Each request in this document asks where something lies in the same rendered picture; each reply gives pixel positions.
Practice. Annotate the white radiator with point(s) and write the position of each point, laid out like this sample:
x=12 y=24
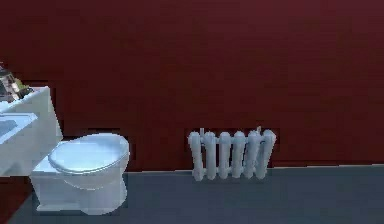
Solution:
x=224 y=156

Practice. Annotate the white toilet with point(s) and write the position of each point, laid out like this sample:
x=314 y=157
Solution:
x=87 y=166

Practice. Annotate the white sink cabinet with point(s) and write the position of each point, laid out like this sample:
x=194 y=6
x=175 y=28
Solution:
x=30 y=133

